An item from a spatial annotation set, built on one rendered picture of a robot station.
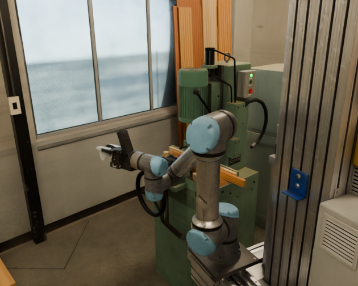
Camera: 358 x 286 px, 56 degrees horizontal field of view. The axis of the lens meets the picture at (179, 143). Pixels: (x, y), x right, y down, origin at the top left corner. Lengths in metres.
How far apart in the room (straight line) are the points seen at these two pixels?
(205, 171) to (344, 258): 0.50
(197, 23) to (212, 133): 2.71
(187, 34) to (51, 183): 1.93
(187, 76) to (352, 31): 1.09
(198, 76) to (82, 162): 1.63
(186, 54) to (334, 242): 2.73
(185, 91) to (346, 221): 1.19
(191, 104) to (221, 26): 2.10
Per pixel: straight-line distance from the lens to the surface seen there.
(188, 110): 1.99
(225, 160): 2.24
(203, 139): 1.11
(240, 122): 2.12
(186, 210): 2.10
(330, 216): 1.13
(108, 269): 2.79
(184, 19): 3.56
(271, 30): 4.47
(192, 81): 1.94
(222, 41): 3.98
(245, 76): 2.11
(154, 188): 1.39
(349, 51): 1.07
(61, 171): 3.13
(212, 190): 1.21
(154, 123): 3.58
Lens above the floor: 1.76
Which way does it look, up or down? 19 degrees down
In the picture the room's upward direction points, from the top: 1 degrees counter-clockwise
